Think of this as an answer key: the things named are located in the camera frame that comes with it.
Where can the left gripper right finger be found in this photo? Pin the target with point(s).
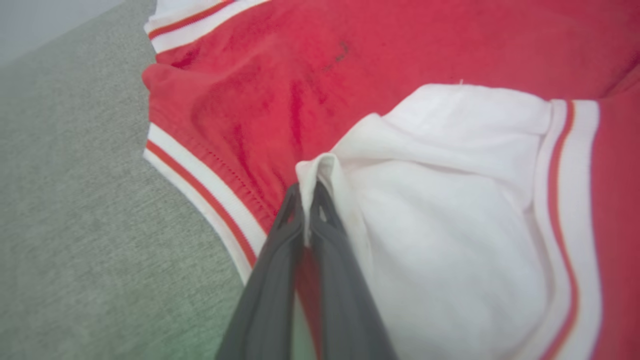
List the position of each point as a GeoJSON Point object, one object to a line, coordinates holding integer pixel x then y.
{"type": "Point", "coordinates": [345, 300]}

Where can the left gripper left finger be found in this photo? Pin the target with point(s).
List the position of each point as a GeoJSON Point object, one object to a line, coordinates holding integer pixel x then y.
{"type": "Point", "coordinates": [267, 290]}

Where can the red and white jersey shirt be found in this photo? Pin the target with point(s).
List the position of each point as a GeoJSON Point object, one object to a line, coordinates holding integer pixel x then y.
{"type": "Point", "coordinates": [450, 210]}

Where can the grey fabric sofa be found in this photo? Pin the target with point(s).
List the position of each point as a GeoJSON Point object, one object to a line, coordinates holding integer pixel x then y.
{"type": "Point", "coordinates": [75, 210]}

